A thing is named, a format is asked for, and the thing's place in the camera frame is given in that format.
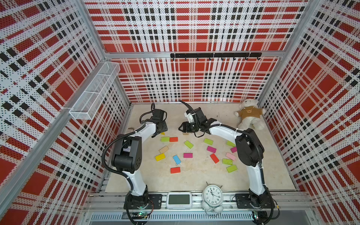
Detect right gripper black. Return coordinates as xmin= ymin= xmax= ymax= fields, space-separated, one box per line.
xmin=178 ymin=122 xmax=200 ymax=134

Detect red block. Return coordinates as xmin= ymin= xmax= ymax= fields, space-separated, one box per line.
xmin=170 ymin=167 xmax=181 ymax=174
xmin=210 ymin=153 xmax=220 ymax=164
xmin=169 ymin=137 xmax=178 ymax=142

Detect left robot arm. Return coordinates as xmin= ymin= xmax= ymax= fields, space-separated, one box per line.
xmin=101 ymin=103 xmax=167 ymax=210

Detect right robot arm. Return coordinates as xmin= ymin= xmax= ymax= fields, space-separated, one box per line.
xmin=179 ymin=100 xmax=275 ymax=209

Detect magenta block centre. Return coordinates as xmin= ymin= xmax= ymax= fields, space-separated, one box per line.
xmin=183 ymin=153 xmax=193 ymax=158

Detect magenta block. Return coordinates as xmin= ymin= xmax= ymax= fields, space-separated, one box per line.
xmin=183 ymin=153 xmax=193 ymax=158
xmin=207 ymin=146 xmax=217 ymax=154
xmin=230 ymin=147 xmax=237 ymax=153

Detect natural wood rectangular block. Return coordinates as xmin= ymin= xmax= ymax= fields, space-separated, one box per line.
xmin=159 ymin=146 xmax=169 ymax=154

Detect magenta block middle right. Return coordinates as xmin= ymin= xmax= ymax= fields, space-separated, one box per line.
xmin=207 ymin=146 xmax=217 ymax=154

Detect blue rectangular block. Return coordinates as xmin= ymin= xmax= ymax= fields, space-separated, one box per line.
xmin=173 ymin=155 xmax=181 ymax=165

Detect yellow rectangular block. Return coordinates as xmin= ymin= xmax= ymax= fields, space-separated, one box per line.
xmin=155 ymin=153 xmax=166 ymax=161

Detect red block bottom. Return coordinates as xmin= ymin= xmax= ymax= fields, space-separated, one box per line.
xmin=170 ymin=167 xmax=181 ymax=174

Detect magenta block far right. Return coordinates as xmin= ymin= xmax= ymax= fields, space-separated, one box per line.
xmin=230 ymin=147 xmax=237 ymax=153

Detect pink rectangular block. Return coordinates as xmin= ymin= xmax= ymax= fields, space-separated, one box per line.
xmin=226 ymin=152 xmax=236 ymax=160

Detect lime green block lowest right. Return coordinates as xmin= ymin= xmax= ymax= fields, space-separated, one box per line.
xmin=226 ymin=165 xmax=238 ymax=173

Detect white teddy bear brown shirt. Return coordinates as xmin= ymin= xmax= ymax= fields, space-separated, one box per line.
xmin=234 ymin=99 xmax=267 ymax=130

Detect white digital display device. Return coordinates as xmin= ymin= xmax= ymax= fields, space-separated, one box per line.
xmin=166 ymin=192 xmax=192 ymax=210

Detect white analog alarm clock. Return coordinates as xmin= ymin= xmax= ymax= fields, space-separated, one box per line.
xmin=201 ymin=184 xmax=224 ymax=214

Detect black hook rail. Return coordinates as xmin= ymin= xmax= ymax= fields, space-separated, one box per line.
xmin=170 ymin=52 xmax=262 ymax=59

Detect white wire mesh basket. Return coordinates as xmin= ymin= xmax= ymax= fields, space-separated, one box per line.
xmin=69 ymin=61 xmax=120 ymax=121

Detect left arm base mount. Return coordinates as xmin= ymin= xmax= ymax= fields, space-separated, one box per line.
xmin=123 ymin=194 xmax=163 ymax=210

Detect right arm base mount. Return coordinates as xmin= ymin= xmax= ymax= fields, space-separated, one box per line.
xmin=235 ymin=192 xmax=275 ymax=209

